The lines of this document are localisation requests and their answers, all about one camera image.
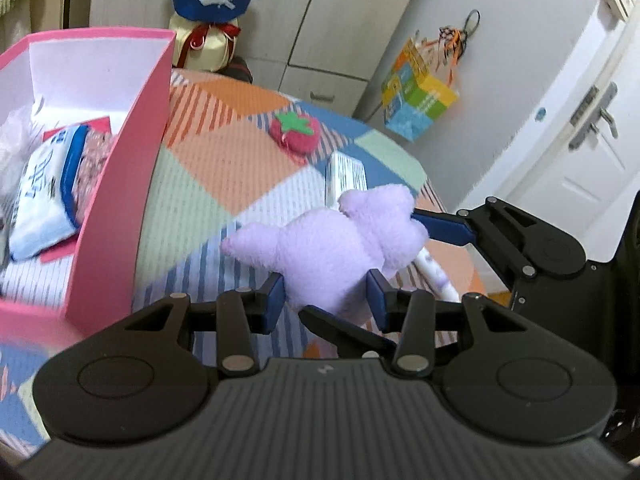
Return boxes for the white and purple plush toy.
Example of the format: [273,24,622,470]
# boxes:
[220,183,430,318]

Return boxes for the pink cardboard box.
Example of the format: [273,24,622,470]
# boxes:
[0,27,177,341]

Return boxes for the black hair tie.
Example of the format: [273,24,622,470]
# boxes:
[462,9,481,42]

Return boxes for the blue and white tissue packet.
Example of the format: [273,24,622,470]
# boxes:
[9,125,91,262]

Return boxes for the white wardrobe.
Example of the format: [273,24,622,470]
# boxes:
[90,0,432,117]

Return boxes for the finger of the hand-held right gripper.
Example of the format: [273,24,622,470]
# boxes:
[298,305,398,359]
[411,197,538,279]

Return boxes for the pink floral scrunchie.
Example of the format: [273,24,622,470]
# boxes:
[75,130,122,222]

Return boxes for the small striped tissue packet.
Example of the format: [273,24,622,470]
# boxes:
[325,152,367,209]

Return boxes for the orange hair ties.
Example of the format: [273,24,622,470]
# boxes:
[439,26,464,70]

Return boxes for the grey door handle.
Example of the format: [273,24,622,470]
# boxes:
[569,82,619,151]

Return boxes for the colourful gift bag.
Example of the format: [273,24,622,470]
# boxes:
[381,37,460,143]

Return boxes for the white door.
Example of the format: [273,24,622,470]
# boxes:
[495,0,640,273]

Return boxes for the red card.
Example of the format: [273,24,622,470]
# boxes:
[40,116,112,264]

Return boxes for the red strawberry plush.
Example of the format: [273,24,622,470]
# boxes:
[270,112,322,155]

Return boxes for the small white tube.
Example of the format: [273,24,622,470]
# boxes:
[412,252,460,303]

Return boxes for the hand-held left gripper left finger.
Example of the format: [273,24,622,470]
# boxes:
[125,272,286,378]

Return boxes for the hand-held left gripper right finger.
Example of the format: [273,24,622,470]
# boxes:
[366,269,518,376]

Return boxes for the white mesh bath sponge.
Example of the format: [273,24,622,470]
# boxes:
[0,107,37,241]

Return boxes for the patchwork tablecloth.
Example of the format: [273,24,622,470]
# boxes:
[0,70,489,453]

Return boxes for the blue wrapped flower bouquet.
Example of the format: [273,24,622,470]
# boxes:
[162,0,276,73]

